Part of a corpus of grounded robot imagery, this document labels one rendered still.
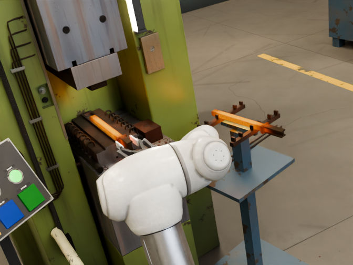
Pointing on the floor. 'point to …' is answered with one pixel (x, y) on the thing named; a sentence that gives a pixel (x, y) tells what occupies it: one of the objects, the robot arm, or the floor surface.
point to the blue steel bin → (340, 21)
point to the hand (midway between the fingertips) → (126, 143)
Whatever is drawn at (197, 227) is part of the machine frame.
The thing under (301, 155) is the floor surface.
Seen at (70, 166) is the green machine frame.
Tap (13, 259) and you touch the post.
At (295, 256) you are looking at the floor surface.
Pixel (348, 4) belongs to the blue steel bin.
